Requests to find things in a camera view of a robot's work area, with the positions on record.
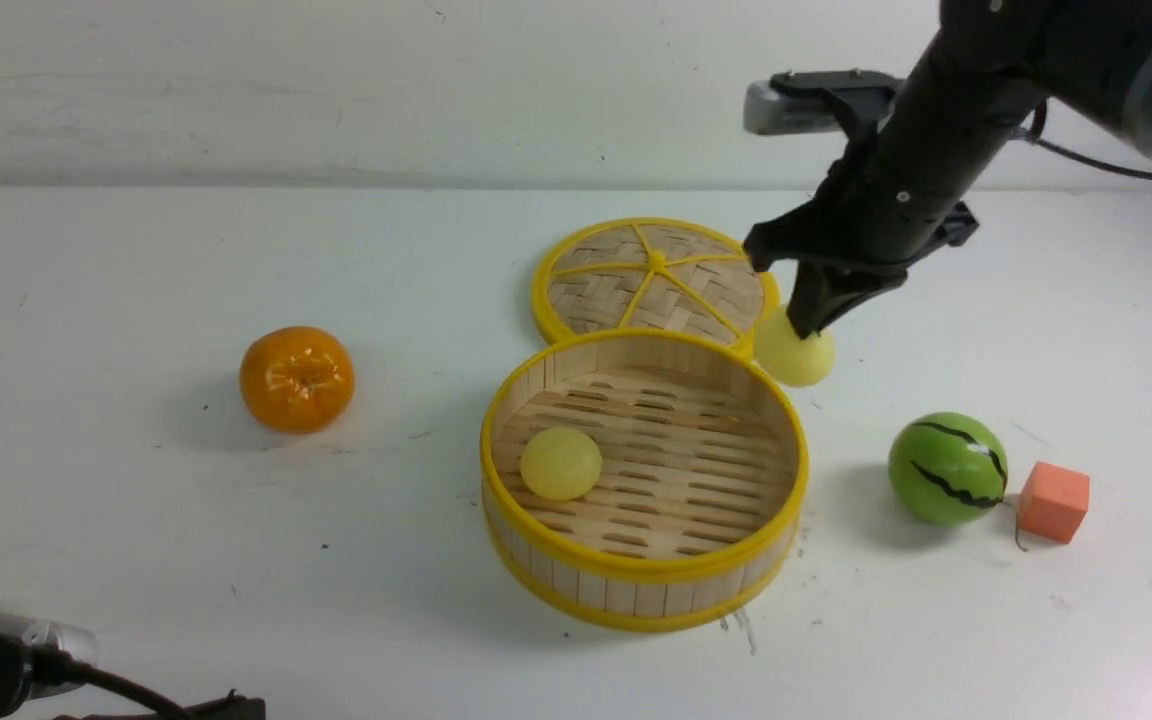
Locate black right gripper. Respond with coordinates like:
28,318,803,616
742,60,980,339

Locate pale yellow toy bun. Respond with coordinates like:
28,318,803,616
751,306,836,388
518,427,602,501

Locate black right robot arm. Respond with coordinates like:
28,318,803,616
742,1,1152,338

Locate woven steamer lid yellow rim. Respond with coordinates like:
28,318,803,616
530,217,780,357

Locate bamboo steamer tray yellow rims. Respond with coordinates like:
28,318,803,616
480,328,809,632

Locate green toy watermelon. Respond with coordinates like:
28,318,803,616
887,411,1029,553

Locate orange foam cube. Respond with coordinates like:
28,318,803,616
1018,462,1091,544

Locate orange toy tangerine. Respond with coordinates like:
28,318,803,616
238,325,356,434

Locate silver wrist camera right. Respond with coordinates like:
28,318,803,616
742,69,904,141

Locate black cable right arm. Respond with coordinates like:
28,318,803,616
1010,100,1152,184

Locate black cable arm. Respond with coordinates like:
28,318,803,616
31,650,267,720
1010,100,1152,184

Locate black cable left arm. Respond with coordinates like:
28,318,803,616
31,650,267,720

